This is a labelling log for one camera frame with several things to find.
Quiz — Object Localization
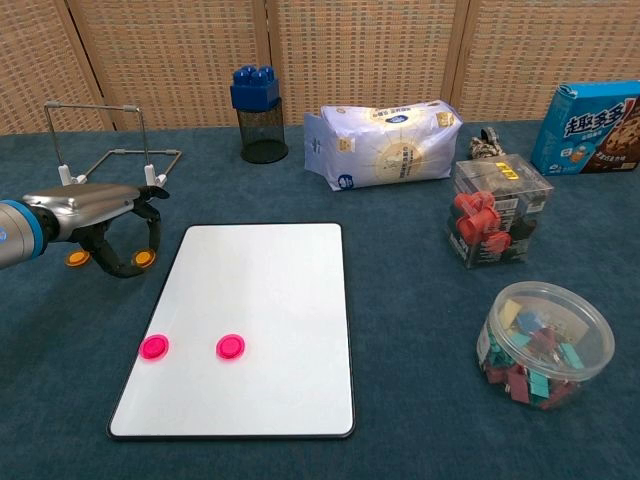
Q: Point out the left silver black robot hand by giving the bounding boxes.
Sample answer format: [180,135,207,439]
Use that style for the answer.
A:
[22,183,170,279]

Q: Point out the pink button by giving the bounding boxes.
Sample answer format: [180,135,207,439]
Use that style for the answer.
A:
[139,333,171,363]
[215,332,247,361]

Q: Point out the white magnetic board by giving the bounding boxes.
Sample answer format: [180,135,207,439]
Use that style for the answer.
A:
[106,222,356,441]

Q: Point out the black mesh pen holder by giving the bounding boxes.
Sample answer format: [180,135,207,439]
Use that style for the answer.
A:
[239,97,290,165]

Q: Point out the blue toy building block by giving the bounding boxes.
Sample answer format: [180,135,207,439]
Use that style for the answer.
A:
[229,65,280,110]

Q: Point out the woven bamboo folding screen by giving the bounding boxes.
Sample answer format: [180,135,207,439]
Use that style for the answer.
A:
[0,0,640,136]

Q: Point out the white tissue pack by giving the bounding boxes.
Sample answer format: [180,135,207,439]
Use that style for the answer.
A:
[303,99,464,193]

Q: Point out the blue felt table cover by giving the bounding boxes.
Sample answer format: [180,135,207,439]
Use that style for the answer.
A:
[0,119,640,480]

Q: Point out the clear box of red clips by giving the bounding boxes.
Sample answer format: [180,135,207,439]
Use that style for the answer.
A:
[444,153,555,271]

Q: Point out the round tub of binder clips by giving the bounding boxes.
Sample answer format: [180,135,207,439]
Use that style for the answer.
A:
[475,280,616,411]

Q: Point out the blue cookie box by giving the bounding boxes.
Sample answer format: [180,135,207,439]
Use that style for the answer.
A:
[529,80,640,177]

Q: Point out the metal wire book stand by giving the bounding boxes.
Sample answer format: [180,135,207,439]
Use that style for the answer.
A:
[43,101,183,187]

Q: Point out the braided rope bundle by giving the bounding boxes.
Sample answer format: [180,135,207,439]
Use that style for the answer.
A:
[468,128,506,162]

